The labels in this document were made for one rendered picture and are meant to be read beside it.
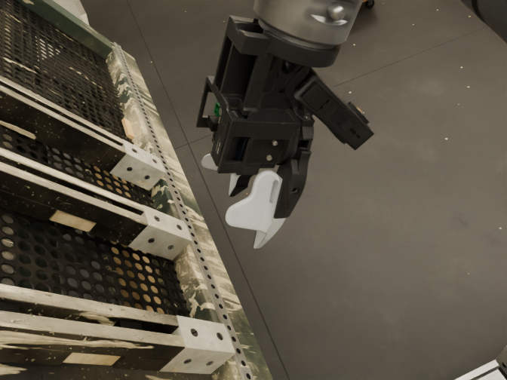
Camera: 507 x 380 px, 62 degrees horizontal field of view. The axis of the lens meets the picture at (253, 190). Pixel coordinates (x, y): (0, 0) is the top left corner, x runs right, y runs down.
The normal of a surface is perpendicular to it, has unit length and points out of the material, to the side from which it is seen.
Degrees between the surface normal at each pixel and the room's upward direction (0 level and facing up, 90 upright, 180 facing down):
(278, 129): 90
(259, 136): 90
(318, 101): 92
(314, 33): 84
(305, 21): 77
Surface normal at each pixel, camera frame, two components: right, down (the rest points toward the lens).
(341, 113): 0.35, 0.69
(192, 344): 0.69, -0.67
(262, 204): 0.41, 0.46
